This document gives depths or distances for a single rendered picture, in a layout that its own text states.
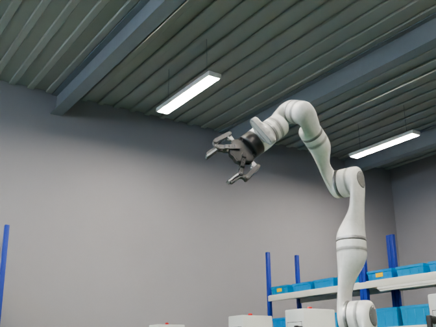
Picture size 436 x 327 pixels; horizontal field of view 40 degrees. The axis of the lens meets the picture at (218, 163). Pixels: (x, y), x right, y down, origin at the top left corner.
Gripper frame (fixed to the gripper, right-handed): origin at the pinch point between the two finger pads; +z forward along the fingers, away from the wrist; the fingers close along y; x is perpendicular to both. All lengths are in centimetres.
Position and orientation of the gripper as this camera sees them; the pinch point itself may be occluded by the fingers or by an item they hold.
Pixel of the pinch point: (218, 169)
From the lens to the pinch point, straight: 166.5
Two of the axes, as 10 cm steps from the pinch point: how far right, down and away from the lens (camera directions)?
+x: 1.7, -4.0, -9.0
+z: -7.5, 5.4, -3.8
